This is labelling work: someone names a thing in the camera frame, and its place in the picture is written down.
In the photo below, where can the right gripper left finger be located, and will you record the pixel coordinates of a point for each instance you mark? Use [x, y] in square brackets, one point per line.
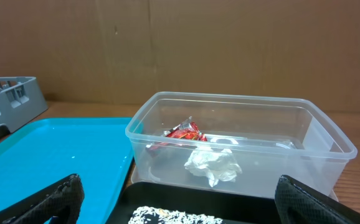
[59, 203]

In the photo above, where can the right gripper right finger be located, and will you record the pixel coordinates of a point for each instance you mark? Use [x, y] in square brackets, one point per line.
[299, 203]

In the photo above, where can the white rice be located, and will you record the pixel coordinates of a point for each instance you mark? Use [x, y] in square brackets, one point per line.
[149, 215]

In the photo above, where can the white tissue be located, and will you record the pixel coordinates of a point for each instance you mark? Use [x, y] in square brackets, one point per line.
[215, 166]

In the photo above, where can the red snack wrapper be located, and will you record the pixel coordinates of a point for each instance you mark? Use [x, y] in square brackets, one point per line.
[188, 129]

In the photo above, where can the grey dishwasher rack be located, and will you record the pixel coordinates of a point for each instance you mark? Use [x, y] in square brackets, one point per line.
[21, 100]

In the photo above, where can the teal plastic tray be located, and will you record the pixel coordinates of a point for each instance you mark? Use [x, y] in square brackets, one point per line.
[44, 152]

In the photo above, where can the black tray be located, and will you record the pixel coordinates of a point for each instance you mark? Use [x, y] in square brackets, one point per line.
[232, 208]

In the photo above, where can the clear plastic bin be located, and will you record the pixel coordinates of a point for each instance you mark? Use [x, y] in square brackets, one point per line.
[268, 136]

